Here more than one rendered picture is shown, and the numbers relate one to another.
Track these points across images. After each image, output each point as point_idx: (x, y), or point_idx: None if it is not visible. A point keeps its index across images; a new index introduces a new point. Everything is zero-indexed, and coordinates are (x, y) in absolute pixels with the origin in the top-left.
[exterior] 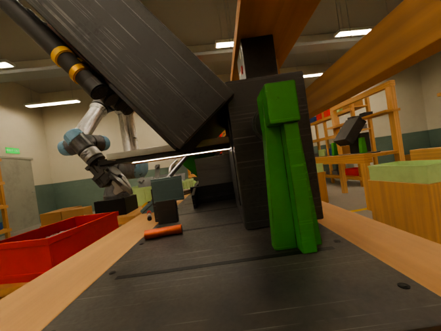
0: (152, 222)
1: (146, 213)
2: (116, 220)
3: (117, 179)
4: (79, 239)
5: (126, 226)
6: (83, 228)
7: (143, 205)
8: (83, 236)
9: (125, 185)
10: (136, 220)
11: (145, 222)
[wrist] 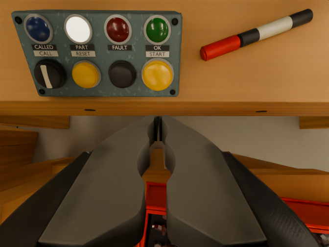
0: (328, 3)
1: (185, 72)
2: (156, 198)
3: (260, 200)
4: (317, 216)
5: (327, 77)
6: (320, 221)
7: (172, 77)
8: (302, 214)
9: (195, 138)
10: (270, 72)
11: (310, 30)
